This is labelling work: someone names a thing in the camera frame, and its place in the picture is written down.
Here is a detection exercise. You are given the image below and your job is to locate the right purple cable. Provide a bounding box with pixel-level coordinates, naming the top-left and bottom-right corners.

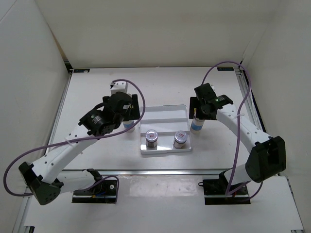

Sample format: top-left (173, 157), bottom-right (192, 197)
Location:
top-left (201, 60), bottom-right (264, 200)

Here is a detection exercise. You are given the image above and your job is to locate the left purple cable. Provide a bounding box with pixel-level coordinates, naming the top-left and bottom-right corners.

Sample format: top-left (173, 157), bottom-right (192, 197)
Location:
top-left (3, 79), bottom-right (146, 196)

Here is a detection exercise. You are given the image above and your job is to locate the orange spice jar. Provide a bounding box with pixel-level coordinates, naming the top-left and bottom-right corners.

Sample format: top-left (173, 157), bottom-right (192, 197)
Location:
top-left (173, 131), bottom-right (188, 149)

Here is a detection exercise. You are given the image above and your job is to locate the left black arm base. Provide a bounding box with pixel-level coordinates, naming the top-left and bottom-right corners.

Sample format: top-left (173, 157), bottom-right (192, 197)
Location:
top-left (71, 169), bottom-right (120, 204)

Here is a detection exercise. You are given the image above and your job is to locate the white divided tray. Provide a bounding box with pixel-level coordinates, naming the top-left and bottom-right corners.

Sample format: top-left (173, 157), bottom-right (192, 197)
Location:
top-left (139, 104), bottom-right (193, 157)

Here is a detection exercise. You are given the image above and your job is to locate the front aluminium rail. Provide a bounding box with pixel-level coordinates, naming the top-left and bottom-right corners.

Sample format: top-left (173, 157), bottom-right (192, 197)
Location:
top-left (60, 169), bottom-right (229, 176)

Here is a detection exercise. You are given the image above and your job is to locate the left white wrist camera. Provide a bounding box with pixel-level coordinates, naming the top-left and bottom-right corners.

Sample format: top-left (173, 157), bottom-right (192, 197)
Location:
top-left (110, 81), bottom-right (128, 95)

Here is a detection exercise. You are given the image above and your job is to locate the blue label jar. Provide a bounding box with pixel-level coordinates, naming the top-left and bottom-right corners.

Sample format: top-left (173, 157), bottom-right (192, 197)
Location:
top-left (123, 120), bottom-right (135, 133)
top-left (190, 118), bottom-right (205, 134)

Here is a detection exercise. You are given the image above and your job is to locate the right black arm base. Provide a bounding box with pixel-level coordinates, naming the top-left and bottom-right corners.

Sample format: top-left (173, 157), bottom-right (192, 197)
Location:
top-left (198, 171), bottom-right (251, 205)

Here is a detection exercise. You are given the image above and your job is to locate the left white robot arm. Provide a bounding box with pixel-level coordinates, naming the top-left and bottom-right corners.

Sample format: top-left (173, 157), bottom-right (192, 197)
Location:
top-left (18, 92), bottom-right (140, 205)

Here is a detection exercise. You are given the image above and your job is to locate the purple cable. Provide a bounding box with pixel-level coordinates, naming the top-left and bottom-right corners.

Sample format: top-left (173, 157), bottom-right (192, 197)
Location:
top-left (201, 60), bottom-right (264, 200)
top-left (3, 79), bottom-right (146, 196)

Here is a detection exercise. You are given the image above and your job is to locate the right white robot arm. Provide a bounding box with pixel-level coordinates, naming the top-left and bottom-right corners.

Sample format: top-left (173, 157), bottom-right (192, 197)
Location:
top-left (189, 83), bottom-right (286, 194)

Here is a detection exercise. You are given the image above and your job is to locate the dark spice jar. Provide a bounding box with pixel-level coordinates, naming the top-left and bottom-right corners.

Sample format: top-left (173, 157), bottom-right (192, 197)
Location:
top-left (145, 129), bottom-right (158, 148)

